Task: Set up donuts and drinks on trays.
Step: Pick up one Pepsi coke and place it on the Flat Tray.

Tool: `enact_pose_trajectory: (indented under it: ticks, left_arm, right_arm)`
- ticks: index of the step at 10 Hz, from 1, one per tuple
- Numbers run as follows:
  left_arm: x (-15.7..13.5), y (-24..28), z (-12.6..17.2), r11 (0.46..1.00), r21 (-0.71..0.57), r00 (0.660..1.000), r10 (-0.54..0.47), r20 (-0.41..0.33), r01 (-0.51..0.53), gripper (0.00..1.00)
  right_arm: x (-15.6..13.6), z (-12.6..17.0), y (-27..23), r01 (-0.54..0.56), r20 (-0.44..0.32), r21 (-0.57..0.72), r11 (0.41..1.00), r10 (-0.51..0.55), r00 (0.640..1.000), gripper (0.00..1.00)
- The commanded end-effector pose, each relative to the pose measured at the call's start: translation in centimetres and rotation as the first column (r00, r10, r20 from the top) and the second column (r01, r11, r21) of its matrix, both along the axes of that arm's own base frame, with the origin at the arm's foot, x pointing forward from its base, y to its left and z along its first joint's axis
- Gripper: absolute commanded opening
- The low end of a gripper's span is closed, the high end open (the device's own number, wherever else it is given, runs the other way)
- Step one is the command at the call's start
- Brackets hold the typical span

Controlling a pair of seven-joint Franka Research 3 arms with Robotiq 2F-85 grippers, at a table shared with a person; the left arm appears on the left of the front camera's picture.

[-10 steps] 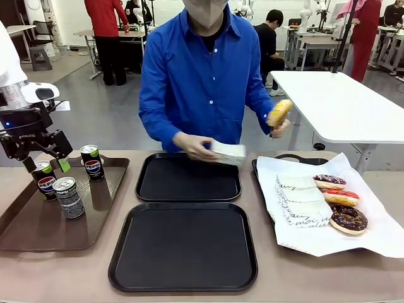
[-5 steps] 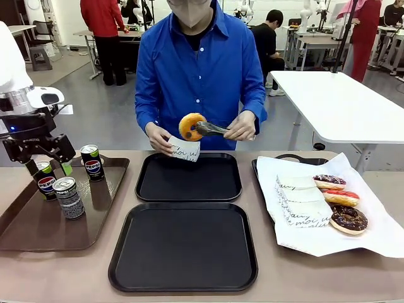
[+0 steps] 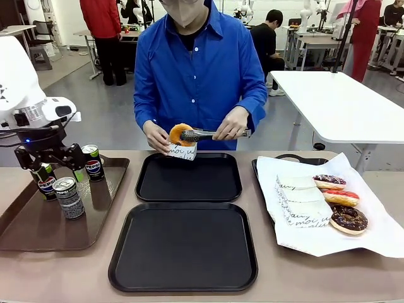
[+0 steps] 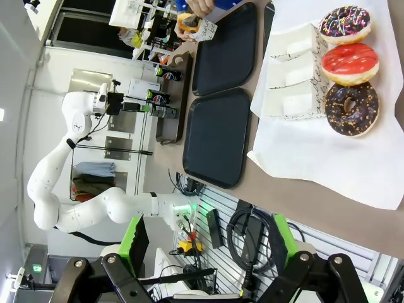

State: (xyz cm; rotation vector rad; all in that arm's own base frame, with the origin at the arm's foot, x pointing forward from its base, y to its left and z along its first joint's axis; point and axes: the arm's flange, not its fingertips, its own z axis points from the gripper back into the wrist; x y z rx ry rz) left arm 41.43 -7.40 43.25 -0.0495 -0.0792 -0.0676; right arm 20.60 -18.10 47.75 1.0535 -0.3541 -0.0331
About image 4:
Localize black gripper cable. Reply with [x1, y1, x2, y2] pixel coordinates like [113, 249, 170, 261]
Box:
[66, 113, 111, 149]

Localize black cable bundle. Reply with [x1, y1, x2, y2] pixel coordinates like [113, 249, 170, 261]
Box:
[168, 169, 203, 196]

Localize green-top Pepsi can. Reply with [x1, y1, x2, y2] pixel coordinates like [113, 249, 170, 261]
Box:
[153, 64, 184, 82]
[145, 89, 172, 106]

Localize yellow emergency stop box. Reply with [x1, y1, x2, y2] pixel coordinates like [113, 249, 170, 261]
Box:
[178, 240, 203, 256]

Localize white slatted panel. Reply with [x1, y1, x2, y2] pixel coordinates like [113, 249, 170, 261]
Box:
[172, 186, 404, 303]

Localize black power adapter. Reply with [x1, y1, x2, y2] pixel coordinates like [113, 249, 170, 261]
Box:
[235, 199, 265, 253]

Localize white device housing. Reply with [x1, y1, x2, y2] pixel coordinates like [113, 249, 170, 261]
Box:
[153, 247, 198, 296]

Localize white paper sheet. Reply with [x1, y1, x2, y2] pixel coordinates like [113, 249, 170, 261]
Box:
[246, 0, 404, 211]

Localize chocolate donut with coloured sprinkles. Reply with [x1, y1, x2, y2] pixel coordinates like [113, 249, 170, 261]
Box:
[318, 5, 372, 45]

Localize yellow glazed donut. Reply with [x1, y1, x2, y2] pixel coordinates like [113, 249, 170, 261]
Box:
[176, 12, 201, 34]

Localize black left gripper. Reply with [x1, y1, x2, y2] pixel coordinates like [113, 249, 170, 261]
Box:
[106, 92, 151, 116]

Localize doughnut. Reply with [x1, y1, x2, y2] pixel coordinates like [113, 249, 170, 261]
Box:
[270, 23, 329, 59]
[189, 18, 218, 44]
[260, 80, 329, 121]

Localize white cardboard box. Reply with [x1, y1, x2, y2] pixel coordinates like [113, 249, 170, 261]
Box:
[128, 78, 162, 102]

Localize person's left hand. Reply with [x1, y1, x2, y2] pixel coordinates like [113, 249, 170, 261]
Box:
[186, 0, 216, 17]

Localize black arm base cables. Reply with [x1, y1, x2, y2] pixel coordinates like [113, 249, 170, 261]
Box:
[176, 214, 205, 272]

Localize thin black rod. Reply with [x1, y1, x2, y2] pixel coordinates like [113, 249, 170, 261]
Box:
[138, 267, 219, 285]

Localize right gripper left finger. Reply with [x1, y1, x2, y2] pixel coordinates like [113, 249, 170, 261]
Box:
[55, 215, 152, 303]

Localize black plastic tray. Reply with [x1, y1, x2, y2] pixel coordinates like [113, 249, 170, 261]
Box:
[182, 87, 253, 190]
[191, 2, 258, 97]

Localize black tray with handles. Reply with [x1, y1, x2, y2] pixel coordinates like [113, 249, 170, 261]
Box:
[263, 2, 275, 59]

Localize coiled black cable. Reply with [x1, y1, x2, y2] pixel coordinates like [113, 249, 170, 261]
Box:
[226, 206, 276, 276]

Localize brown plastic tray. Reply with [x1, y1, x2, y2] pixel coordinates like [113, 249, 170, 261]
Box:
[155, 50, 195, 146]

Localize red glazed donut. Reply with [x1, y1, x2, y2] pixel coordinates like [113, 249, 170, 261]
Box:
[321, 43, 379, 86]

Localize blue folded cloth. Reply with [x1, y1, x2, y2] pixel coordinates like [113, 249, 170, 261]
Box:
[76, 161, 117, 177]

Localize white paper donut box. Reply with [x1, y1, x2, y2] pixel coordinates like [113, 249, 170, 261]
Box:
[266, 50, 331, 91]

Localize black grey Pepsi can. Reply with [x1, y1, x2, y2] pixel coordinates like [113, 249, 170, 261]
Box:
[148, 105, 179, 120]

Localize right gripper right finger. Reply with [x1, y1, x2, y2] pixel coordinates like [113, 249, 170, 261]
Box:
[257, 213, 370, 303]

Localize person in blue shirt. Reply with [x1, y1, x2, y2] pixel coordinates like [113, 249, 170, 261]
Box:
[175, 0, 237, 13]

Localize black stand rod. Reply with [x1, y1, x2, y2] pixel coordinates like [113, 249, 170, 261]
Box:
[71, 143, 154, 157]

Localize flat black rectangular box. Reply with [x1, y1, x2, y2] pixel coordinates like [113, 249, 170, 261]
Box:
[206, 208, 225, 249]

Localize person's right hand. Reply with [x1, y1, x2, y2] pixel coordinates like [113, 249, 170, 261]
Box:
[174, 27, 199, 43]

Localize chocolate donut with nut bits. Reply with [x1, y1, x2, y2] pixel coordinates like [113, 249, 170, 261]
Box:
[324, 82, 379, 137]

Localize olive green jacket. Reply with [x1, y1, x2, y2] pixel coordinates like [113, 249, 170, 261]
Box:
[71, 175, 116, 197]

